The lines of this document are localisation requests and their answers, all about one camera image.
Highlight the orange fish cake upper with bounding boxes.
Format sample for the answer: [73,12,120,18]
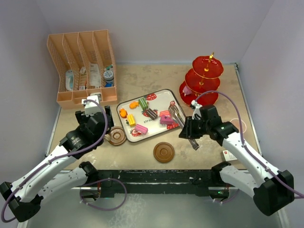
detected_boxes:
[129,101,139,109]

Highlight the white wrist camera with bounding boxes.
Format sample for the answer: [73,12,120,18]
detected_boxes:
[190,100,202,120]
[81,94,101,116]

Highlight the white sachet packet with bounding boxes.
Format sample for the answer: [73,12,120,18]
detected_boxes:
[90,63,101,88]

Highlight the orange fish cake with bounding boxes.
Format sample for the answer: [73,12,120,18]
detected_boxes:
[119,108,128,118]
[129,101,139,109]

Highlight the small boxed packets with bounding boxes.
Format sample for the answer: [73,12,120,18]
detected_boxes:
[78,66,87,90]

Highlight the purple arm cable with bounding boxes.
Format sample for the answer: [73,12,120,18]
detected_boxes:
[193,90,304,200]
[1,99,109,224]

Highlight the blue white pouch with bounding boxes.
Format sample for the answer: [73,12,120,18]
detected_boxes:
[65,70,74,91]

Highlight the orange fish cake left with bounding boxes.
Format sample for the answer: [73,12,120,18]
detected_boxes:
[119,108,128,118]

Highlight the clear plastic cup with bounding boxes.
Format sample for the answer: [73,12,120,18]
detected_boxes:
[230,118,247,133]

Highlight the pink desk organizer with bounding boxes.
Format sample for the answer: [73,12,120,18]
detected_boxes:
[47,30,118,109]

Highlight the purple fuzzy sweet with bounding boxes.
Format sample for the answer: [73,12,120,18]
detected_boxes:
[182,85,192,96]

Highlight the green toy cake slice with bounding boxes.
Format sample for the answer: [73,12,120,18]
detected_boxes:
[138,97,149,111]

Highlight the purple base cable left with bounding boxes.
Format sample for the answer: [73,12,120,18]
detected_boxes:
[79,177,128,211]

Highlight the yellow toy cake slice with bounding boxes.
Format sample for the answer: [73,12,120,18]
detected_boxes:
[127,114,136,127]

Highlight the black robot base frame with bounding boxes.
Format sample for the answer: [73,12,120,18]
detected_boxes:
[79,161,233,199]

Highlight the pink toy cake slice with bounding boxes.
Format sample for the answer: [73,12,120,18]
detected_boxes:
[134,124,148,135]

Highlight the metal serving tongs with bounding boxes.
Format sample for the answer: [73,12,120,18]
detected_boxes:
[168,104,199,150]

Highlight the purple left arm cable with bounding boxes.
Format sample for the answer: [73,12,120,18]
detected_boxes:
[1,99,109,224]

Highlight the brown coaster centre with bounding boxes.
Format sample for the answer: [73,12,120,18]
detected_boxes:
[153,142,175,163]

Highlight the brown coaster by mug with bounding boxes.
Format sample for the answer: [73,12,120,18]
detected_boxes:
[108,127,126,146]

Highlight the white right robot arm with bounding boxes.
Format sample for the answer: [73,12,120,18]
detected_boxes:
[179,101,295,216]

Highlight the coral toy cake slice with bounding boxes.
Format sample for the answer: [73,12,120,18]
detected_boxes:
[159,110,171,117]

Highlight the white red card box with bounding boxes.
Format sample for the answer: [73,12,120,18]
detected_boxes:
[221,150,238,162]

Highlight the red three-tier stand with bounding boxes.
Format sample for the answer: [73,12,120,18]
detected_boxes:
[179,53,224,105]

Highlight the beige ceramic mug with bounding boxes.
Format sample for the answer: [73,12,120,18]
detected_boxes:
[104,134,112,142]

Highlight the blue white round tin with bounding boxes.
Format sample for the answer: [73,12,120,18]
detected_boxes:
[103,70,114,81]

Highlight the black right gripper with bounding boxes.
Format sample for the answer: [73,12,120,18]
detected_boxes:
[179,116,210,139]

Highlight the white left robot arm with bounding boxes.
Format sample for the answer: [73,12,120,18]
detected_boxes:
[0,106,114,223]

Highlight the white strawberry tray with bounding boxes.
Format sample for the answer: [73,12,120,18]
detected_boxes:
[116,89,185,143]

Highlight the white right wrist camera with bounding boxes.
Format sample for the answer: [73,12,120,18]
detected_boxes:
[190,100,202,120]

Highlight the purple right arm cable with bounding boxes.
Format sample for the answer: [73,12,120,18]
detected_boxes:
[193,90,304,200]

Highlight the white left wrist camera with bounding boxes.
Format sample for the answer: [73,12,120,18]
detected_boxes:
[81,94,101,116]

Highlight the brown toy cake slice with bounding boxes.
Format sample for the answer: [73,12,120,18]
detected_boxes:
[145,108,158,120]

